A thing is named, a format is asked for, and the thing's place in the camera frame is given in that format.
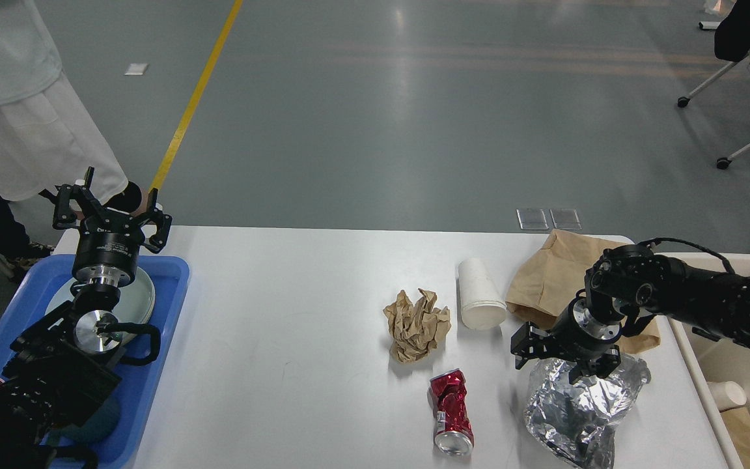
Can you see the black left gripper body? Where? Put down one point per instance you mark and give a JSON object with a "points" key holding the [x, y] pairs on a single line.
{"points": [[107, 251]]}

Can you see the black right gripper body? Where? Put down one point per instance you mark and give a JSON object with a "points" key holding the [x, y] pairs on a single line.
{"points": [[581, 336]]}

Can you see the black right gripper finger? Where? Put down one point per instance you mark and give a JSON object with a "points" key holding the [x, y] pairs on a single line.
{"points": [[600, 367], [529, 342]]}

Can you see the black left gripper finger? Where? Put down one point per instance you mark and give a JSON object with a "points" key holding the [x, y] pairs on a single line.
{"points": [[75, 203], [152, 215]]}

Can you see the brown paper bag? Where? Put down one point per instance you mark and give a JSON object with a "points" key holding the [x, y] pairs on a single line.
{"points": [[546, 283]]}

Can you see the light green plate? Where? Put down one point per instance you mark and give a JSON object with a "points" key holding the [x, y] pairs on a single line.
{"points": [[135, 305]]}

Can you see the white paper cup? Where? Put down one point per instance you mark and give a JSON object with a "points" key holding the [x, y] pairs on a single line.
{"points": [[481, 306]]}

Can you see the silver foil bag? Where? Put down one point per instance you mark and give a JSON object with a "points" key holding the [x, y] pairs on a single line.
{"points": [[577, 422]]}

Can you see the crushed red soda can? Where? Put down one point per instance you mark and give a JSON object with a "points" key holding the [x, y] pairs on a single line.
{"points": [[452, 427]]}

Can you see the brown paper ball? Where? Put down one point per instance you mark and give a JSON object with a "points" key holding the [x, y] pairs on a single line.
{"points": [[416, 328]]}

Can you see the dark teal mug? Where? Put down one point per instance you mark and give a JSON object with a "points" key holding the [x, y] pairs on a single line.
{"points": [[101, 424]]}

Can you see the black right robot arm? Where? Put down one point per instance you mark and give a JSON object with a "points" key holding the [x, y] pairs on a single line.
{"points": [[622, 292]]}

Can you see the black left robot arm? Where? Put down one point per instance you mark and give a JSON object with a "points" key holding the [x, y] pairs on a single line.
{"points": [[62, 369]]}

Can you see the person in white shorts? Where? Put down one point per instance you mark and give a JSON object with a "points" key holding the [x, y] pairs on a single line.
{"points": [[47, 137]]}

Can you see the blue plastic tray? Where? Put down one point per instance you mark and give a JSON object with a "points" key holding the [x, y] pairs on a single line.
{"points": [[41, 289]]}

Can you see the metal floor plates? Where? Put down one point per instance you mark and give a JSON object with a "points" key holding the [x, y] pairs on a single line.
{"points": [[538, 219]]}

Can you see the white cup in bin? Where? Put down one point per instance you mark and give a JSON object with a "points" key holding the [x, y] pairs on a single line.
{"points": [[727, 395]]}

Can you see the beige plastic bin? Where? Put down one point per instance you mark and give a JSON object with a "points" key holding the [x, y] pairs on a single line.
{"points": [[721, 374]]}

